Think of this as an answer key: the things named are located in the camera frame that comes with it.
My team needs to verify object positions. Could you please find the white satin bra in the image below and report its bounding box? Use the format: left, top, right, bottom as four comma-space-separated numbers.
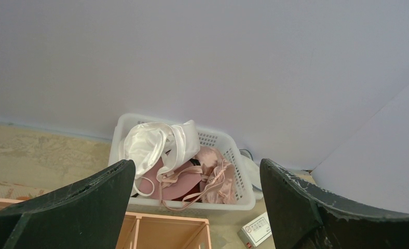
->
118, 120, 200, 197

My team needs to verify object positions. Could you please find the white and red box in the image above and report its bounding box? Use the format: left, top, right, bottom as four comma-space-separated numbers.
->
237, 212, 272, 248

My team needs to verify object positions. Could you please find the floral round pouch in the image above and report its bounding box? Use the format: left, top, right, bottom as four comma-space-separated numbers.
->
0, 182, 50, 201

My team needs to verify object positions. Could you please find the orange plastic file organizer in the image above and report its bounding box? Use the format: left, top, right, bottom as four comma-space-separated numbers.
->
0, 196, 212, 249

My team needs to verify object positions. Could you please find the pink bra with black straps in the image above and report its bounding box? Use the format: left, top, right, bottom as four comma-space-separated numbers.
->
136, 159, 202, 201

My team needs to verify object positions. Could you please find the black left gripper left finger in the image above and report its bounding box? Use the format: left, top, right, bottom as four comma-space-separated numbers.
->
0, 160, 135, 248

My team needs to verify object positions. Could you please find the pink lace bra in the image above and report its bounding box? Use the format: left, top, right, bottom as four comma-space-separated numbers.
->
156, 146, 238, 211

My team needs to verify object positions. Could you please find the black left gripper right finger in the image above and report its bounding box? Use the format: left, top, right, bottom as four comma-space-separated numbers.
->
260, 159, 409, 248

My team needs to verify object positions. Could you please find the white plastic laundry basket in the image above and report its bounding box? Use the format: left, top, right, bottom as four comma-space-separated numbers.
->
108, 113, 256, 215

